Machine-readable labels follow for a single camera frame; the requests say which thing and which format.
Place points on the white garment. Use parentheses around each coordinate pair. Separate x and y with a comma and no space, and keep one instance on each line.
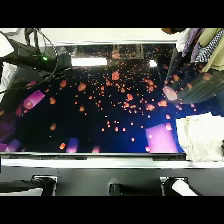
(201,136)

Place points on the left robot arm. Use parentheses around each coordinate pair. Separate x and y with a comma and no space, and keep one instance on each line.
(26,55)

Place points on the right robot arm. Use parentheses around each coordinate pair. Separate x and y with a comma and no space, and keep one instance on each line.
(180,186)

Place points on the purple garment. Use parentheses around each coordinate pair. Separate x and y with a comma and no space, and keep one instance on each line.
(190,41)

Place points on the dark dotted garment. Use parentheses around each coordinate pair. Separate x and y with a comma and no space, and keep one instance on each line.
(210,50)

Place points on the beige garment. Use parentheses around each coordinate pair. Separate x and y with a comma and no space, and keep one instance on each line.
(208,35)

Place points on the silver frame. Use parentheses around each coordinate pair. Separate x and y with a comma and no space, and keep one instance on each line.
(110,163)

